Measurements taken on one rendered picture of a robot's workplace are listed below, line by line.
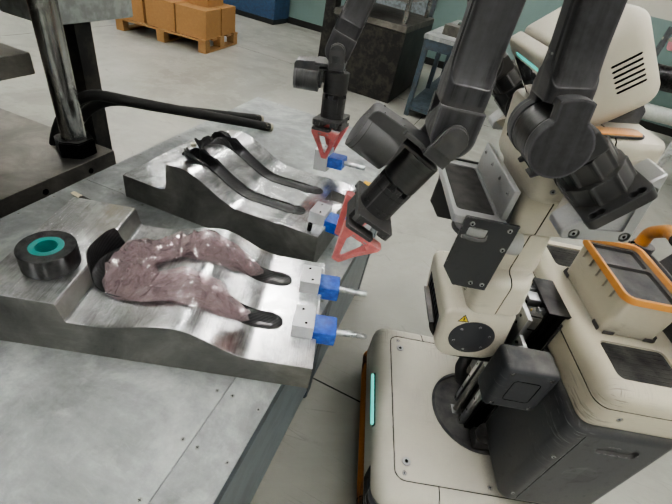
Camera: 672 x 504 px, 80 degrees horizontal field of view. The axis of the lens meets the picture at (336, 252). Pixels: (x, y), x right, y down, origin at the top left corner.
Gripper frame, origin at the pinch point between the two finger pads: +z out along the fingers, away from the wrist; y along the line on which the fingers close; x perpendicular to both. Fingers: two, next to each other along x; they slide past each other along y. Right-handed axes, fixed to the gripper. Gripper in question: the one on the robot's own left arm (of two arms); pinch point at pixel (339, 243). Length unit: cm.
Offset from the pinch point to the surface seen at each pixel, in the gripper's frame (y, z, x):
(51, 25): -46, 21, -69
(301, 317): 7.1, 11.9, 1.5
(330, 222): -19.5, 8.9, 2.9
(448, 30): -406, -26, 88
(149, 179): -30, 32, -35
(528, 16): -627, -104, 218
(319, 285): -2.9, 12.1, 4.1
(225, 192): -24.5, 20.1, -18.6
